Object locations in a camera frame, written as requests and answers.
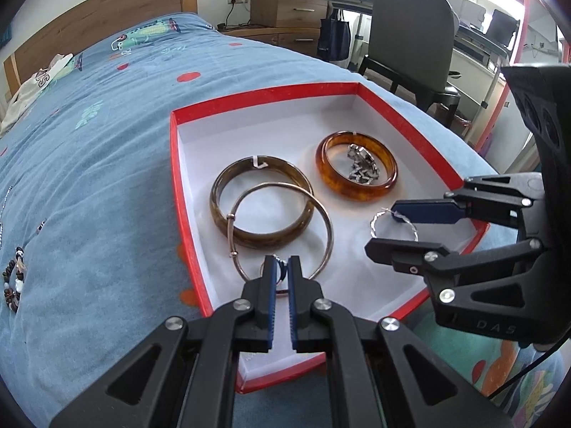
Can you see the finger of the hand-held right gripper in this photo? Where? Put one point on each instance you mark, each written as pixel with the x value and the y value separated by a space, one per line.
pixel 401 252
pixel 424 212

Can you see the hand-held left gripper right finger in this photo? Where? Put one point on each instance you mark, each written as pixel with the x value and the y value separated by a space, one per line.
pixel 293 312

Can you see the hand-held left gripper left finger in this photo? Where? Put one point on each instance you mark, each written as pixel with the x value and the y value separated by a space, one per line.
pixel 269 312

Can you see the twisted silver hoop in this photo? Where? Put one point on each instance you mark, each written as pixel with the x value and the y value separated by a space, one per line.
pixel 372 225

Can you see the thin metal bangle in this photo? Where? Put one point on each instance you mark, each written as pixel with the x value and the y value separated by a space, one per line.
pixel 231 220

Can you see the amber translucent bangle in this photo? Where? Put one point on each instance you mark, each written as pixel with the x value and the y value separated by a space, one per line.
pixel 325 174

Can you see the dark brown stone bangle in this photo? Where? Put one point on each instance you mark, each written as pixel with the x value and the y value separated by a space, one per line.
pixel 223 178

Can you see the red shallow cardboard box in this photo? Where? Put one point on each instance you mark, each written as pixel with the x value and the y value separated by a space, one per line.
pixel 200 151

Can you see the glass top desk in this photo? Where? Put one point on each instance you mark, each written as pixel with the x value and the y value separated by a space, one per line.
pixel 477 44

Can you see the grey office chair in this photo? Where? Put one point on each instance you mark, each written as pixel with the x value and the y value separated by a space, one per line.
pixel 410 31

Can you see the dark blue tote bag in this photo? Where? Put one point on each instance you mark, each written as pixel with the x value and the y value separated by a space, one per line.
pixel 333 40

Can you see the low wooden nightstand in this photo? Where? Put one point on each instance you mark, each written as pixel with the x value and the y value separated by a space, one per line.
pixel 276 40

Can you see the blue printed blanket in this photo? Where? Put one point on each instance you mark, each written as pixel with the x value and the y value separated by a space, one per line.
pixel 89 165

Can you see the wooden drawer cabinet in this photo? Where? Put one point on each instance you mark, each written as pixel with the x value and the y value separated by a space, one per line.
pixel 285 4

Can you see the white cloth bag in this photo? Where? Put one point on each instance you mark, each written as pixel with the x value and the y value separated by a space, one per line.
pixel 26 93

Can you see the wooden headboard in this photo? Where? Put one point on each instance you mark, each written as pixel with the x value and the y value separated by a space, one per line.
pixel 111 9

